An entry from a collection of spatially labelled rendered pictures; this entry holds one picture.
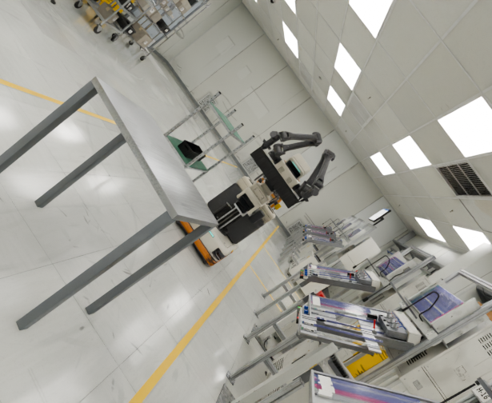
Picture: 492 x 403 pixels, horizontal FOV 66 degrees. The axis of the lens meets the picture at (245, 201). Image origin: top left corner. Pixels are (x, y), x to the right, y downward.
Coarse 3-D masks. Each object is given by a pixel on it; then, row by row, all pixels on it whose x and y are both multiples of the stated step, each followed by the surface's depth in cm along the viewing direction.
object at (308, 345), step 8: (304, 344) 329; (312, 344) 318; (320, 344) 307; (288, 352) 336; (296, 352) 324; (304, 352) 313; (280, 360) 333; (288, 360) 319; (296, 360) 308; (280, 368) 315; (328, 368) 273; (352, 376) 332; (272, 392) 282; (296, 392) 270; (304, 392) 269; (288, 400) 271; (296, 400) 270; (304, 400) 270
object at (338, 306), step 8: (312, 296) 332; (312, 304) 308; (320, 304) 312; (328, 304) 316; (336, 304) 320; (344, 304) 324; (344, 312) 304; (352, 312) 305; (360, 312) 309; (368, 312) 313
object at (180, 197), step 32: (128, 128) 150; (0, 160) 163; (96, 160) 199; (160, 160) 161; (160, 192) 140; (192, 192) 174; (160, 224) 139; (160, 256) 182; (64, 288) 146; (128, 288) 187; (32, 320) 148
